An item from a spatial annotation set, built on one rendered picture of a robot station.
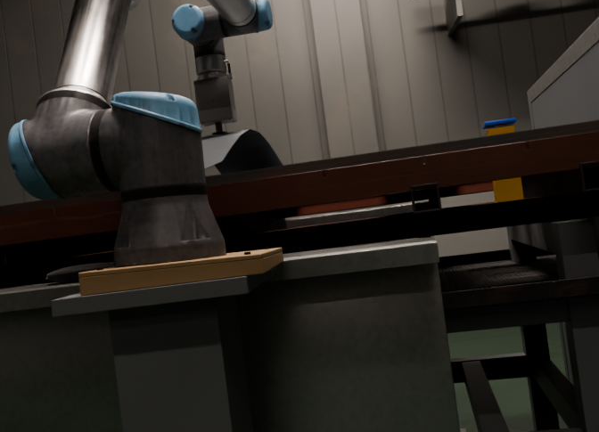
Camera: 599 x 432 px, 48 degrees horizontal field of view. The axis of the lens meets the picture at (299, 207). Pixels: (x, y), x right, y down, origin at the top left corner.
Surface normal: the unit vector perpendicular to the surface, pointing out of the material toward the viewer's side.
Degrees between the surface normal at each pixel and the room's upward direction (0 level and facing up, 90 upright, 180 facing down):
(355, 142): 90
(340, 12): 90
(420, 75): 90
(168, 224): 72
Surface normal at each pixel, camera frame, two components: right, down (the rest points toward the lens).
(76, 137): -0.22, -0.27
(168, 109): 0.44, -0.12
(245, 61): -0.08, -0.01
